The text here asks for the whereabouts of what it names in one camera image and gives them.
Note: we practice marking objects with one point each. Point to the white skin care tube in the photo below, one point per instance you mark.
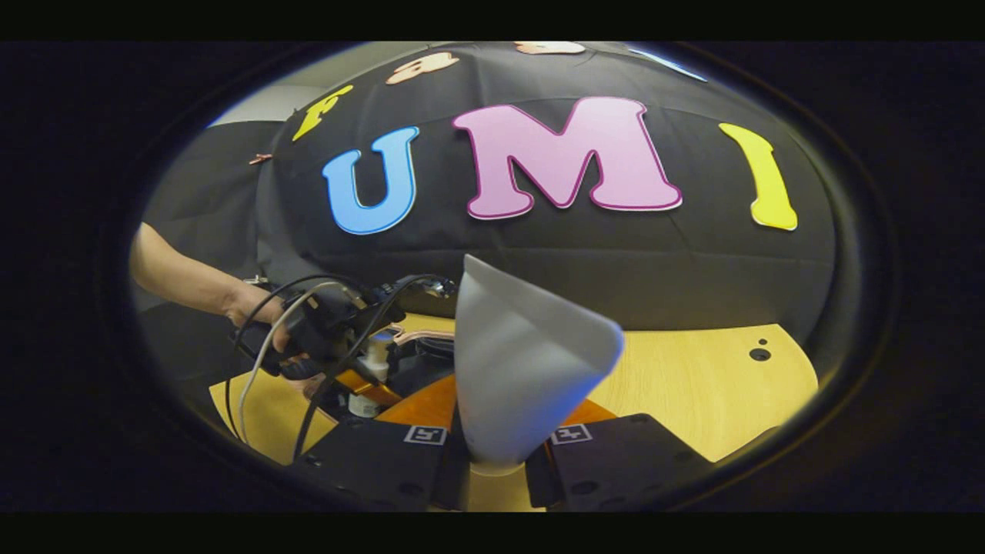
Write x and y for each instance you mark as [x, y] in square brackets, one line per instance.
[523, 362]

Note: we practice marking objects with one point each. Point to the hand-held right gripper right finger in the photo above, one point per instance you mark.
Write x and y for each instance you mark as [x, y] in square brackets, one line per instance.
[616, 462]

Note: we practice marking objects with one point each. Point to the pink suitcase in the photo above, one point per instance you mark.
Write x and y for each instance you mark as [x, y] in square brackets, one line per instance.
[423, 336]

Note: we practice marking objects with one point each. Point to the black backdrop cloth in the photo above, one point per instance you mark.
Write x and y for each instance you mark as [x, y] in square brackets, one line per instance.
[539, 269]

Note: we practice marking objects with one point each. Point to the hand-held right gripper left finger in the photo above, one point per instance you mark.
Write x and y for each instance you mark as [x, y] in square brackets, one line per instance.
[369, 462]

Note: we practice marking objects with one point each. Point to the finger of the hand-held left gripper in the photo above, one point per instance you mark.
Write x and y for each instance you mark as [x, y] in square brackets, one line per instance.
[369, 387]

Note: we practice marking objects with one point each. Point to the white pump bottle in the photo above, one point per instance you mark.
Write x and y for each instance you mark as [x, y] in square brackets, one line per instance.
[375, 358]

